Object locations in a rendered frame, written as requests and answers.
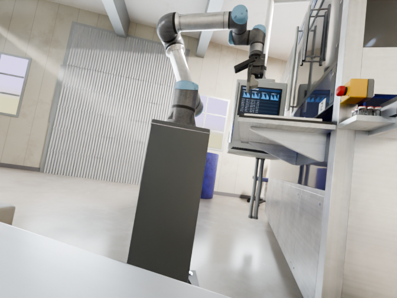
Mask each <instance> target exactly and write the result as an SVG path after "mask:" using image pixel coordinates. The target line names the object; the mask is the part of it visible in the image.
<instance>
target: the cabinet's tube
mask: <svg viewBox="0 0 397 298"><path fill-rule="evenodd" d="M273 11H274V0H268V4H267V10H266V18H265V28H266V37H265V44H264V50H263V53H264V54H266V56H265V65H264V66H265V69H264V72H263V77H262V78H263V79H266V77H265V72H266V69H267V67H266V62H267V57H268V48H269V39H270V34H271V25H272V16H273Z"/></svg>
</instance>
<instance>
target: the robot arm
mask: <svg viewBox="0 0 397 298"><path fill-rule="evenodd" d="M247 23H248V9H247V7H245V6H244V5H237V6H235V7H234V8H233V9H232V11H224V12H205V13H194V14H179V13H178V12H170V13H167V14H165V15H163V16H162V17H161V18H160V19H159V20H158V22H157V34H158V36H159V38H160V40H161V41H162V43H163V45H164V48H165V52H166V55H167V56H168V57H169V58H170V60H171V63H172V66H173V70H174V73H175V77H176V80H177V82H176V83H175V88H174V94H173V101H172V105H171V111H170V113H169V115H168V117H167V119H166V121H169V122H175V123H179V124H185V125H191V126H195V127H196V120H195V117H197V116H199V115H200V114H201V113H202V111H203V103H202V101H201V98H200V95H199V86H198V84H196V83H194V82H193V81H192V79H191V75H190V72H189V69H188V66H187V62H186V58H185V56H184V52H185V47H184V41H183V39H182V37H181V35H180V32H182V31H210V30H230V31H229V45H231V46H250V47H249V59H248V60H245V61H243V62H241V63H239V64H237V65H235V66H234V72H235V73H236V74H237V73H239V72H241V71H242V70H245V69H248V74H247V77H248V78H247V84H246V91H247V93H249V90H250V89H255V88H257V87H258V83H259V82H258V81H257V80H255V79H262V77H263V72H264V69H265V66H264V65H265V56H266V54H264V53H263V50H264V44H265V37H266V28H265V26H264V25H262V24H258V25H255V26H254V27H253V28H252V30H247Z"/></svg>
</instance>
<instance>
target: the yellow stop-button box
mask: <svg viewBox="0 0 397 298"><path fill-rule="evenodd" d="M344 86H345V87H346V90H345V93H344V95H343V96H341V101H340V102H341V103H350V104H359V105H361V104H363V103H364V102H366V101H368V100H369V99H372V98H373V86H374V79H350V80H349V81H348V82H347V83H346V84H345V85H344Z"/></svg>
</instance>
